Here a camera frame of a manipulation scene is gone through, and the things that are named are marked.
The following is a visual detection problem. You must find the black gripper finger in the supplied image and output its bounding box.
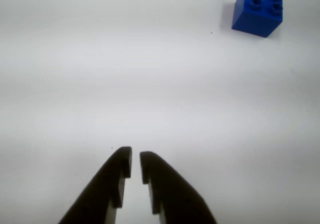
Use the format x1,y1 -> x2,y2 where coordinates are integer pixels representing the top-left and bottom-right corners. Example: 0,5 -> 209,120
139,151 -> 220,224
57,146 -> 133,224

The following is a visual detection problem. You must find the blue lego brick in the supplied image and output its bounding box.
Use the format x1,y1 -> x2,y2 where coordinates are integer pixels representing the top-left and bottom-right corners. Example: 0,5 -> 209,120
231,0 -> 285,38

